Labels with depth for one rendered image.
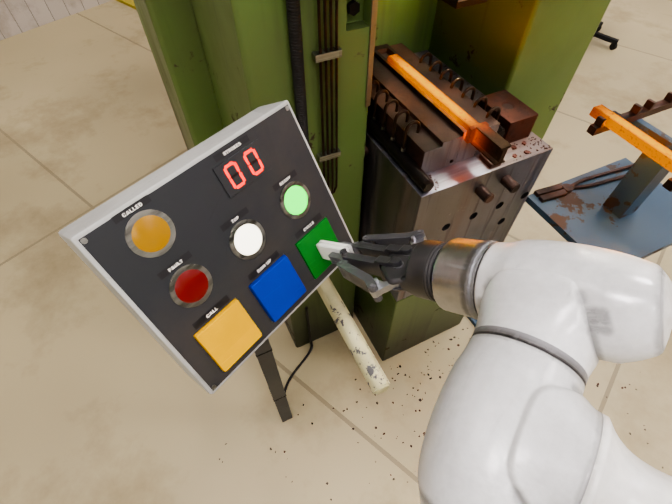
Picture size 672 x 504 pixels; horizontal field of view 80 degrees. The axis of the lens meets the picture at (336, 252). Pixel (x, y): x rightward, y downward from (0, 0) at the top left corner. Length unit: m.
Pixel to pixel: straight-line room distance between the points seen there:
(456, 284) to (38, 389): 1.74
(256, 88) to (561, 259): 0.59
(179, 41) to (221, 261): 0.76
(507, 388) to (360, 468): 1.22
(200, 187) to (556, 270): 0.41
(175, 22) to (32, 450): 1.48
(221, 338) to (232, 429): 1.05
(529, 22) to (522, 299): 0.84
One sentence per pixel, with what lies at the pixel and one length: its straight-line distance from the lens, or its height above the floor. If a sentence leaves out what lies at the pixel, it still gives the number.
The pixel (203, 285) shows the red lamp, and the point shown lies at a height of 1.08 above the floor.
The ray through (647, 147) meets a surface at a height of 0.97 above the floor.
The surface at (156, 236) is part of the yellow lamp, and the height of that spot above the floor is 1.16.
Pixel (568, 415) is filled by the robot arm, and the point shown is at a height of 1.22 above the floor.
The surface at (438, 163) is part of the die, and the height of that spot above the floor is 0.93.
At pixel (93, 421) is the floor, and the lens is 1.81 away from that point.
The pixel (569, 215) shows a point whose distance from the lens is 1.29.
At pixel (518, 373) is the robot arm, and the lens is 0.37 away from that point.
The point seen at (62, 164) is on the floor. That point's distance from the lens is 2.84.
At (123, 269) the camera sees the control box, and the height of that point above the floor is 1.15.
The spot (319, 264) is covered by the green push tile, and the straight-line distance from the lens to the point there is 0.66.
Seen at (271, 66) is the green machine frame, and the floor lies 1.16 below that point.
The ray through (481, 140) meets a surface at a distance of 0.94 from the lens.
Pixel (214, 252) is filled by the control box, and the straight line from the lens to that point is 0.56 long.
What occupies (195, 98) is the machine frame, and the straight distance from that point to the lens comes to 1.29.
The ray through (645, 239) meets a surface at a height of 0.71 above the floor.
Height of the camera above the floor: 1.53
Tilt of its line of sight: 53 degrees down
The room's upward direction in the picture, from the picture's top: straight up
